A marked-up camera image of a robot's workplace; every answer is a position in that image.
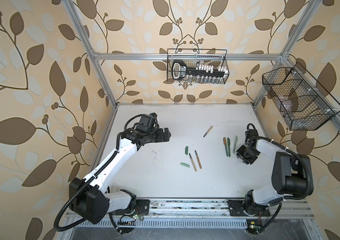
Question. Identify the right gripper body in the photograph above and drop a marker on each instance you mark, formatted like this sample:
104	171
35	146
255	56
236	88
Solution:
247	155

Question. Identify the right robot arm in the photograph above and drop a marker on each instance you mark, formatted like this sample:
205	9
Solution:
291	177

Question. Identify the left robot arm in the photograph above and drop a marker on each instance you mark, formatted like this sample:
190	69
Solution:
90	198

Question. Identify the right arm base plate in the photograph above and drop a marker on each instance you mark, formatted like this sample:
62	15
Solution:
242	208

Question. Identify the black socket tool set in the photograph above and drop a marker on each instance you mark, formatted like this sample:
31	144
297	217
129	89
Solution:
180	70

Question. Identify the side wire basket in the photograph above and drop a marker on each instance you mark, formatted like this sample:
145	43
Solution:
303	102

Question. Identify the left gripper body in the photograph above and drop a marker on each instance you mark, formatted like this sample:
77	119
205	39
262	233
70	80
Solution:
158	136

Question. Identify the back wire basket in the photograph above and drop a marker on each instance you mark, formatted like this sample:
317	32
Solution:
212	57

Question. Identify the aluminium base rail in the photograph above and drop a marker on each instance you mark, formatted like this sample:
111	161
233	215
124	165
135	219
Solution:
216	208

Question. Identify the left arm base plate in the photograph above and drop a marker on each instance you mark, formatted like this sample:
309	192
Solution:
139	207

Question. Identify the light green cap lower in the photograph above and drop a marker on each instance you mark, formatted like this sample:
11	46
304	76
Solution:
185	165

